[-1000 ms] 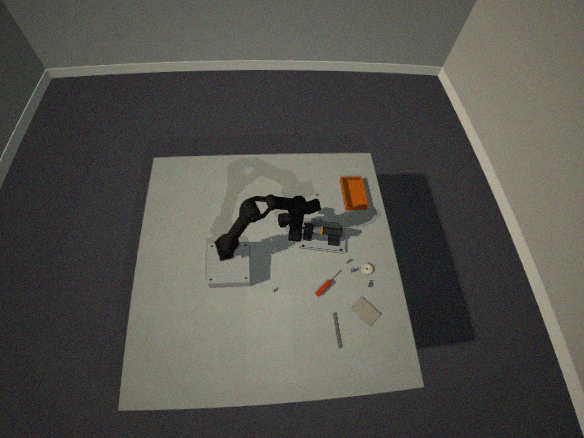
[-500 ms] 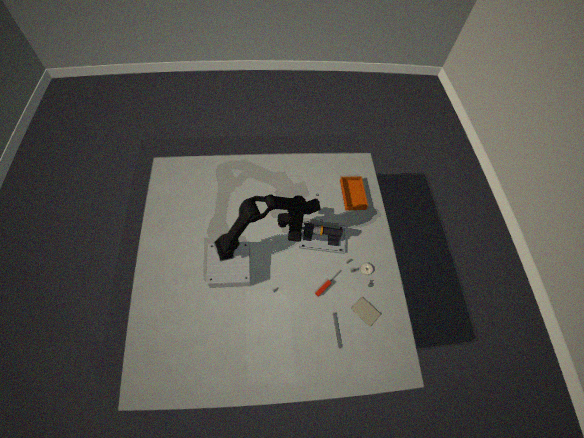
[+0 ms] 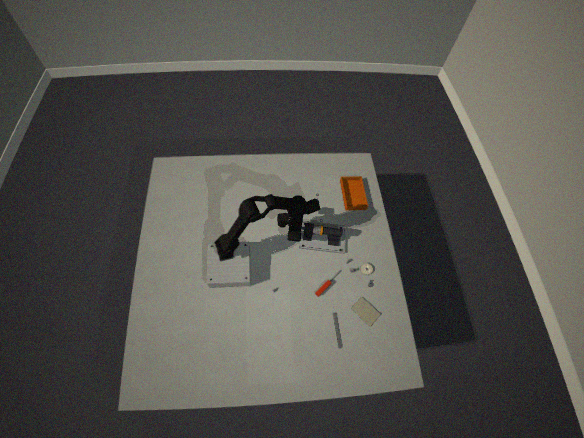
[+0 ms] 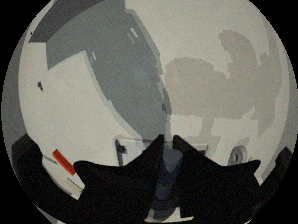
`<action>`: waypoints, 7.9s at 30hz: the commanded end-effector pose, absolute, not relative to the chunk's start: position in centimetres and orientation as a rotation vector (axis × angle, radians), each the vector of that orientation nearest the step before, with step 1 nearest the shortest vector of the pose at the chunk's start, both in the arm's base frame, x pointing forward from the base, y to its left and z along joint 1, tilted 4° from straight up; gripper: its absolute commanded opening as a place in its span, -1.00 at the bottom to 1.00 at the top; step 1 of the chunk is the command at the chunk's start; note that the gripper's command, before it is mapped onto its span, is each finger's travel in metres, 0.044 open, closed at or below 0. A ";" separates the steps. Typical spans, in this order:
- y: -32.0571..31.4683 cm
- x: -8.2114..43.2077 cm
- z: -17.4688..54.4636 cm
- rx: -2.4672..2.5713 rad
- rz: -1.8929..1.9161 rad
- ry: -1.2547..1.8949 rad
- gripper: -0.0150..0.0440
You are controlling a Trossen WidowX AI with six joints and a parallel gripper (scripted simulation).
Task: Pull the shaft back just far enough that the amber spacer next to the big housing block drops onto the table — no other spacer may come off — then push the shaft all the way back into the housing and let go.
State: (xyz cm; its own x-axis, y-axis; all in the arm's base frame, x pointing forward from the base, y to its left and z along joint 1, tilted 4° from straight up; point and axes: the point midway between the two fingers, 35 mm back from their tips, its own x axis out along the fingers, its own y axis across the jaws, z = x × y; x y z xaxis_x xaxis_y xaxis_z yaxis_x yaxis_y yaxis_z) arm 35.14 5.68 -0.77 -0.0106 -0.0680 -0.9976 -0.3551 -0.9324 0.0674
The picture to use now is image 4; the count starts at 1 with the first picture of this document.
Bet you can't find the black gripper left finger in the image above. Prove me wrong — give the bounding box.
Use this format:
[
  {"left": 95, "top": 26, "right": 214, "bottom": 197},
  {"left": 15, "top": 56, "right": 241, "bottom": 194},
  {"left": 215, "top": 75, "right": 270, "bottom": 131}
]
[{"left": 73, "top": 135, "right": 165, "bottom": 220}]

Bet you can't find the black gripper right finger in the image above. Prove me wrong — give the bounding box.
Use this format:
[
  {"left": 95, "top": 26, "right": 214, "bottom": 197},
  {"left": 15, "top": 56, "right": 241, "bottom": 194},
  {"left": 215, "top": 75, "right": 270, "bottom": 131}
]
[{"left": 173, "top": 135, "right": 261, "bottom": 218}]

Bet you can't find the red-handled screwdriver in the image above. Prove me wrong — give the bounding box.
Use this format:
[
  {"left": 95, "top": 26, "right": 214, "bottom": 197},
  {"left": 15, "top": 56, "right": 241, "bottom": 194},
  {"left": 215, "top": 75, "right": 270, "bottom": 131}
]
[{"left": 53, "top": 149, "right": 76, "bottom": 176}]

